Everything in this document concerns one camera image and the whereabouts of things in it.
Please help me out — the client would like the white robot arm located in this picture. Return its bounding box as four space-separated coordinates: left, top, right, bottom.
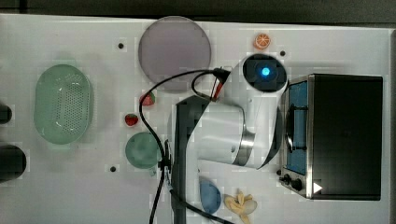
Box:
171 53 288 224

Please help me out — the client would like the light red strawberry toy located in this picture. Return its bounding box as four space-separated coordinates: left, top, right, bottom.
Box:
139 92 156 106

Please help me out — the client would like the green metal mug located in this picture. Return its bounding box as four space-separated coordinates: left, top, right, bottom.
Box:
125 132 162 176

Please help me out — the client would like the dark red strawberry toy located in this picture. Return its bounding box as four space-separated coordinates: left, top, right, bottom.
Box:
124 114 139 127

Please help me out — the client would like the blue cup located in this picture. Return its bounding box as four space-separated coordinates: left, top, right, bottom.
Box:
199 179 222 214

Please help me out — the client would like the orange slice toy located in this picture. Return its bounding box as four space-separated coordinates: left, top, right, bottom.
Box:
253 34 271 50

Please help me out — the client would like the peeled banana toy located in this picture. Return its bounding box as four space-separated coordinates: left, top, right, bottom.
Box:
223 190 258 224

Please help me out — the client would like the black toaster oven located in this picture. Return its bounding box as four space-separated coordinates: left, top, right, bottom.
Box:
278 74 383 201

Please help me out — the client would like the green perforated colander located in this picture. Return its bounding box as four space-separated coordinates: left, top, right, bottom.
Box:
34 64 93 145

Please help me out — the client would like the large black cup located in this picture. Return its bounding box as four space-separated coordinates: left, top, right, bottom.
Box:
0 145 27 183

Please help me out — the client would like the small black cup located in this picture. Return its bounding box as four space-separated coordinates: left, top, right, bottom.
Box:
0 105 12 124

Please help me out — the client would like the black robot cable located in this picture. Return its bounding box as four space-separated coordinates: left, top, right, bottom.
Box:
138 67 234 224

